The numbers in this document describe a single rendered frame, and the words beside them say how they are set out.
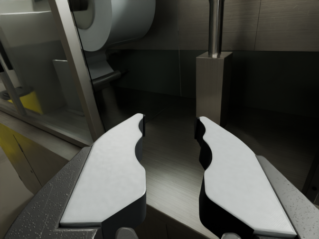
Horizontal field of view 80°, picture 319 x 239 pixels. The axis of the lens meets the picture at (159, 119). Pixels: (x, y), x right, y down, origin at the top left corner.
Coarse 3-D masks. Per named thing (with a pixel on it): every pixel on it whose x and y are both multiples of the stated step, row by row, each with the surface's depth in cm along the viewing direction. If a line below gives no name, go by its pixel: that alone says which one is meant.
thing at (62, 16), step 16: (48, 0) 43; (64, 0) 43; (64, 16) 44; (64, 32) 45; (64, 48) 48; (80, 48) 49; (0, 64) 78; (80, 64) 50; (80, 80) 51; (80, 96) 54; (16, 112) 97; (96, 112) 57; (48, 128) 79; (96, 128) 58; (80, 144) 68
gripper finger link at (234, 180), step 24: (216, 144) 10; (240, 144) 10; (216, 168) 8; (240, 168) 8; (216, 192) 7; (240, 192) 7; (264, 192) 7; (216, 216) 7; (240, 216) 6; (264, 216) 6
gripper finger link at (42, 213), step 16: (80, 160) 8; (64, 176) 7; (48, 192) 7; (64, 192) 7; (32, 208) 6; (48, 208) 6; (64, 208) 6; (16, 224) 6; (32, 224) 6; (48, 224) 6
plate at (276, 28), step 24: (192, 0) 78; (240, 0) 69; (264, 0) 65; (288, 0) 62; (312, 0) 59; (192, 24) 82; (240, 24) 72; (264, 24) 68; (288, 24) 64; (312, 24) 61; (192, 48) 87; (240, 48) 76; (264, 48) 71; (288, 48) 67; (312, 48) 64
